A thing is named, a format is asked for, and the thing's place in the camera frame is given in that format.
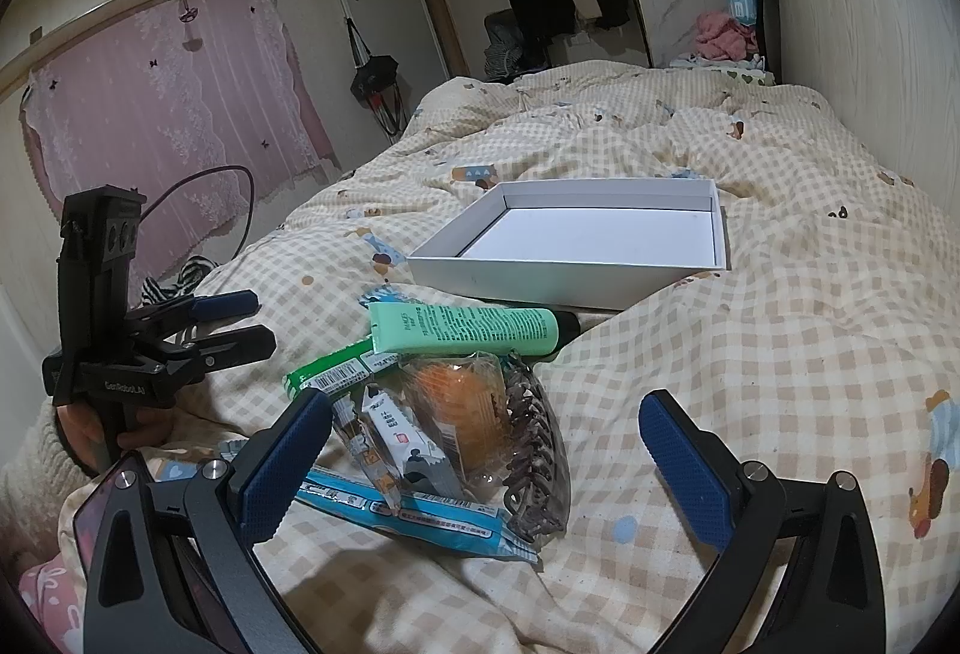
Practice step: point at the black hanging bag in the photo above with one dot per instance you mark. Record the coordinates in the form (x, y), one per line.
(371, 76)

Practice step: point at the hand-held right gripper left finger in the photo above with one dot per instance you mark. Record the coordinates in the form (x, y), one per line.
(289, 466)

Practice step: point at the brown snack bar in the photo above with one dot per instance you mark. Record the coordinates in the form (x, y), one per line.
(367, 459)

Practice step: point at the white cow-print packet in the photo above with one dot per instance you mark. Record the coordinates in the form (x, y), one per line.
(405, 436)

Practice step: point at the pink crumpled cloth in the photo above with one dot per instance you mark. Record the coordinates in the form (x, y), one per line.
(724, 35)

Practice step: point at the heart print pillow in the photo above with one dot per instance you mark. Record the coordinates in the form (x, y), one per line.
(731, 73)

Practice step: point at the grey striped garment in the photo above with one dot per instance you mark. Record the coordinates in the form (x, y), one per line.
(501, 50)

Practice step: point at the blue snack packet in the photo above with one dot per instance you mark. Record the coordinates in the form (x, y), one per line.
(379, 294)
(420, 519)

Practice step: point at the hanging curtain ornament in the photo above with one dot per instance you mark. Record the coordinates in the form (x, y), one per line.
(187, 13)

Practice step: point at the person's left hand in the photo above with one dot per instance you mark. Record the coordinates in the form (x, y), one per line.
(73, 433)

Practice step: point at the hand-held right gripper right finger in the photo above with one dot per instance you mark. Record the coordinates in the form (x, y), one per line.
(686, 466)

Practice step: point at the white cardboard box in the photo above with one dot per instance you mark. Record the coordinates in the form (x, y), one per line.
(600, 234)

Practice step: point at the pink lace curtain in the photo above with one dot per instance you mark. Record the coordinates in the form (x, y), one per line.
(150, 121)

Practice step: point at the smartphone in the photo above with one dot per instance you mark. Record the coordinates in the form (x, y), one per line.
(85, 511)

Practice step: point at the striped cloth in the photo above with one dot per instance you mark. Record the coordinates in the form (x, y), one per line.
(176, 283)

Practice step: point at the grey hair claw clip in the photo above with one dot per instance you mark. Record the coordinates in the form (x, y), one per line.
(536, 466)

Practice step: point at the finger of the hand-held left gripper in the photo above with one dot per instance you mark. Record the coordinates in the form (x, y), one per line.
(240, 343)
(229, 303)

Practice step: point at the green hand cream tube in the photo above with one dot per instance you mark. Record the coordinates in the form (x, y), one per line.
(465, 328)

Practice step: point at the pink printed cloth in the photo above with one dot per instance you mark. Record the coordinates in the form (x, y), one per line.
(49, 594)

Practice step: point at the orange bread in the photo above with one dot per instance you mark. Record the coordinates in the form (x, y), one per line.
(450, 414)

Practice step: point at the black headboard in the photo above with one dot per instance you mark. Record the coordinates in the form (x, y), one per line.
(771, 24)

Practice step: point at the green snack packet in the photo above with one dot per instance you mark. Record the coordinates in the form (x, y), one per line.
(330, 373)

